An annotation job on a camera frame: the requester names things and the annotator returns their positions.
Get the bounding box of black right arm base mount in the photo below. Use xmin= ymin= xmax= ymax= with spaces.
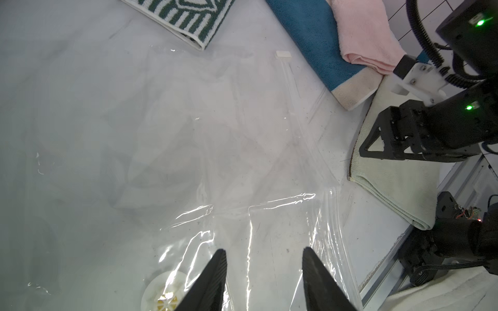
xmin=398 ymin=191 xmax=497 ymax=286

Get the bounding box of clear plastic vacuum bag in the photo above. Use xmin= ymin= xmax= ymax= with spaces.
xmin=12 ymin=47 xmax=362 ymax=310

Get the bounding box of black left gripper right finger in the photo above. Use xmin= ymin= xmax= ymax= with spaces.
xmin=302 ymin=247 xmax=356 ymax=311

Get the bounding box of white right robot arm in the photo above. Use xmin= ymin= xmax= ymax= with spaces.
xmin=359 ymin=1 xmax=497 ymax=163

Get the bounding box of green white striped towel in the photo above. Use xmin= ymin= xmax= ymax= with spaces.
xmin=123 ymin=0 xmax=234 ymax=51

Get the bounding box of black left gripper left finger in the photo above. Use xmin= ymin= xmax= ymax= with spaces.
xmin=176 ymin=249 xmax=227 ymax=311

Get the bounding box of pink towel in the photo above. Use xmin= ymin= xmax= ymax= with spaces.
xmin=328 ymin=0 xmax=405 ymax=75

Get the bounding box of pale green towel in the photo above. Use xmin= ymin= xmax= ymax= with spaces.
xmin=348 ymin=76 xmax=440 ymax=231

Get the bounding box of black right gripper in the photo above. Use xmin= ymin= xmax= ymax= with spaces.
xmin=359 ymin=83 xmax=497 ymax=163

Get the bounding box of teal and beige towel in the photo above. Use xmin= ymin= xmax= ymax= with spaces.
xmin=267 ymin=0 xmax=383 ymax=111

